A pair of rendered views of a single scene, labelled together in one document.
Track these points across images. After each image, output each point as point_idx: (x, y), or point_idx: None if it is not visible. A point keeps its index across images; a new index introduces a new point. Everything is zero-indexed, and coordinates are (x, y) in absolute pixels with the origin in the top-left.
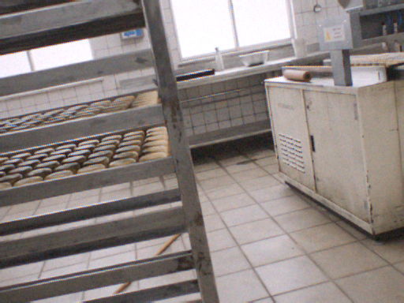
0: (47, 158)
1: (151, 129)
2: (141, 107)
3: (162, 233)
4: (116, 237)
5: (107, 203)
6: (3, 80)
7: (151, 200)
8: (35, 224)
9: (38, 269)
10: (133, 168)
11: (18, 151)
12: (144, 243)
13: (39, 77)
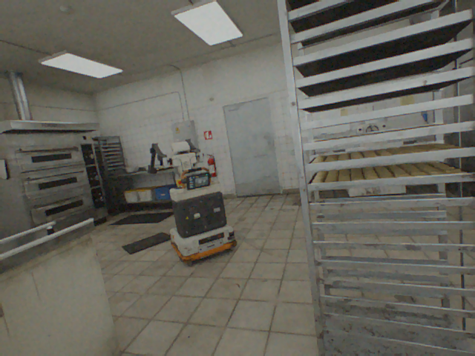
0: (372, 173)
1: (320, 182)
2: (320, 154)
3: (332, 247)
4: (364, 245)
5: (361, 222)
6: (358, 134)
7: (332, 227)
8: (419, 227)
9: None
10: (329, 170)
11: (413, 177)
12: None
13: (347, 137)
